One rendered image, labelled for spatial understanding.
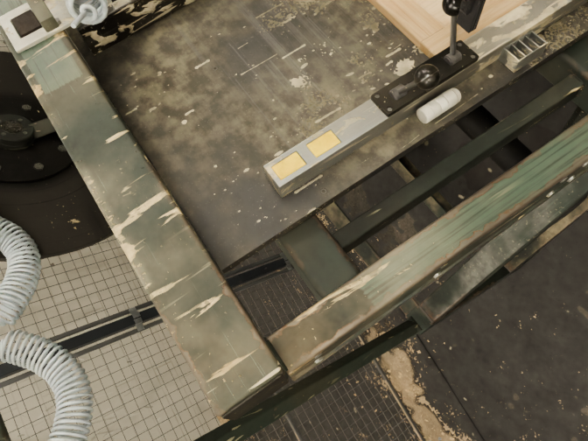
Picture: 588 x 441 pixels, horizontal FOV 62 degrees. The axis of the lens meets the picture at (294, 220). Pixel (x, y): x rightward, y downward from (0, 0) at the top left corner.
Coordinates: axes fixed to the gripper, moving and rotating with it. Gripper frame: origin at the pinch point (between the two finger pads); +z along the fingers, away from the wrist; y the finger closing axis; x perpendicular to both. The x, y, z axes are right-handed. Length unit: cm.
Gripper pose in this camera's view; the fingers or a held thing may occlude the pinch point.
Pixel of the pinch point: (471, 8)
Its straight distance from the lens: 85.9
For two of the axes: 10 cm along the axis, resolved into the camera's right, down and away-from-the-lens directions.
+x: -5.6, -7.4, 3.7
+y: 8.3, -5.4, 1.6
